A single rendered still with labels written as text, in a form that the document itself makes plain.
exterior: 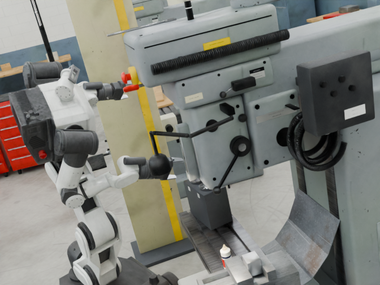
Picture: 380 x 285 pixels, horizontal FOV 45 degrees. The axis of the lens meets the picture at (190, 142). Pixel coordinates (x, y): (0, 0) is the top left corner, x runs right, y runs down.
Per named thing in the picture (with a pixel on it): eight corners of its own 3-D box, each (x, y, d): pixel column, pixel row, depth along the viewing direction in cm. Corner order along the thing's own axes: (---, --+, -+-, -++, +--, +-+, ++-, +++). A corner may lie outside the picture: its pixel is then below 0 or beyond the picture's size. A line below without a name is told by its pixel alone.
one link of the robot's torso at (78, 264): (76, 280, 250) (69, 260, 245) (108, 261, 260) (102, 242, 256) (93, 296, 234) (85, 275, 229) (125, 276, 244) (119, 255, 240)
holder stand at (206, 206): (211, 230, 213) (202, 193, 206) (190, 213, 232) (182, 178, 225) (233, 220, 218) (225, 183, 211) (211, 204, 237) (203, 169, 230)
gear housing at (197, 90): (181, 112, 146) (175, 82, 142) (164, 97, 168) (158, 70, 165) (276, 85, 152) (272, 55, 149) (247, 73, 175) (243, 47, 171)
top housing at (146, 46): (145, 91, 140) (132, 38, 134) (132, 77, 164) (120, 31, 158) (284, 52, 149) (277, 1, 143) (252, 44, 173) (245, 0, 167)
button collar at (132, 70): (134, 86, 149) (129, 68, 146) (131, 83, 154) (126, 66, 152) (139, 85, 149) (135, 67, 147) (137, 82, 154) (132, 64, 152)
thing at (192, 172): (190, 181, 165) (177, 128, 158) (186, 177, 169) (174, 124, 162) (200, 178, 166) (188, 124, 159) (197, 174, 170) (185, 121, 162)
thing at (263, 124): (259, 172, 160) (247, 102, 151) (234, 151, 182) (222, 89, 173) (308, 156, 164) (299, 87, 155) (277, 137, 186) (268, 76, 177)
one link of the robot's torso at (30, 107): (33, 188, 193) (25, 130, 167) (12, 132, 211) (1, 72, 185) (100, 168, 206) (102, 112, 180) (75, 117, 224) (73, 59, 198)
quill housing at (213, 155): (208, 194, 159) (190, 108, 148) (192, 173, 178) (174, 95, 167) (259, 178, 163) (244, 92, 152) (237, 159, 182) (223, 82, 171)
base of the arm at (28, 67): (26, 96, 199) (35, 83, 191) (18, 72, 202) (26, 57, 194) (59, 95, 209) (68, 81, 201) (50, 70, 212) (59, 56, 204)
